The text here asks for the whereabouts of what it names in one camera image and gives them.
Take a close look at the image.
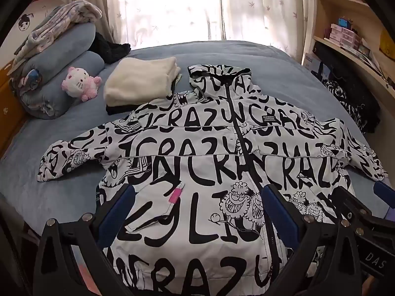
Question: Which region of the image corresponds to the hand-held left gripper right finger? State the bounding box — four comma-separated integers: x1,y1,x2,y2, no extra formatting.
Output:
261,183,371,296

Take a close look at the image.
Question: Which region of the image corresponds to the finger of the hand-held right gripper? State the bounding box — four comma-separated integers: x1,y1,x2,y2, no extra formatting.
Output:
373,180,395,202
332,186,375,223

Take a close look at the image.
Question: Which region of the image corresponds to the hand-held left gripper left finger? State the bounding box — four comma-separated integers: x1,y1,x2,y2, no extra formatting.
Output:
33,185,138,296

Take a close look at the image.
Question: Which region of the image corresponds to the black and white printed jacket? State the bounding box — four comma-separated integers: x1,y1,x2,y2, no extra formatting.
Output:
36,63,390,296

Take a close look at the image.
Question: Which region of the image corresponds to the bed with blue sheet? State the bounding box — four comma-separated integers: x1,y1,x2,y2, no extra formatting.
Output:
0,38,395,284

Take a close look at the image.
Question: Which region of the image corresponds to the black and white patterned cloth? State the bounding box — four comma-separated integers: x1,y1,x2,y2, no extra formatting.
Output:
322,78,371,130

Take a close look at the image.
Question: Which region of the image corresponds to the folded black garment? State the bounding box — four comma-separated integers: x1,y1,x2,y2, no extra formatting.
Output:
105,103,140,115

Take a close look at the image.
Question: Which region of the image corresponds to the black bag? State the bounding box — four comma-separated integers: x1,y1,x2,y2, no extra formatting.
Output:
312,41,384,134

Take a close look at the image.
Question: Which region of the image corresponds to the pile of magazines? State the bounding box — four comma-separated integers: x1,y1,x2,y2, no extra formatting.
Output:
358,38,387,78

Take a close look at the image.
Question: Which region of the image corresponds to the folded cream fleece garment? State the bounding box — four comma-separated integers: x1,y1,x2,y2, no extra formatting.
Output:
103,56,182,108

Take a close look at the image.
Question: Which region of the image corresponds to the pink and white plush cat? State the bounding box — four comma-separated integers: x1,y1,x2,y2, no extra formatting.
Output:
61,66,102,102

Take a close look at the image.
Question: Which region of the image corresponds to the yellow packet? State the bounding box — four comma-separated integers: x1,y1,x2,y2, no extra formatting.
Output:
379,31,395,60

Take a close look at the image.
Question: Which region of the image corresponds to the blue and white box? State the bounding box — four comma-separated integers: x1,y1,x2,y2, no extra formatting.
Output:
302,52,332,75

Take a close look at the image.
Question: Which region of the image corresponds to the wooden headboard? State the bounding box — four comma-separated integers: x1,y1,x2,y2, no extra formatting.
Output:
0,65,29,161

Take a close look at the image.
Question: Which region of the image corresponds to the stack of pink boxes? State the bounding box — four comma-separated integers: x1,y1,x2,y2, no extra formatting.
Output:
327,23,362,50

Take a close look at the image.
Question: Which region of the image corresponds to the black knitted garment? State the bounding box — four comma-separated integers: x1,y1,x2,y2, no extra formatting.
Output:
89,32,132,65

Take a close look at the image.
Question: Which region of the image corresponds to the wooden shelf unit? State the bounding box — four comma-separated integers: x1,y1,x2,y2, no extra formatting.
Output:
301,0,395,99

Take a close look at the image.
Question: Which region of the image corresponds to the patterned pale blanket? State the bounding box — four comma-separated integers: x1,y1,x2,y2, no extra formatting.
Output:
12,1,103,68

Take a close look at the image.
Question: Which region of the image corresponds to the cartoon wall sticker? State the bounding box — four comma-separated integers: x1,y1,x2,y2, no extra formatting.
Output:
17,14,33,32

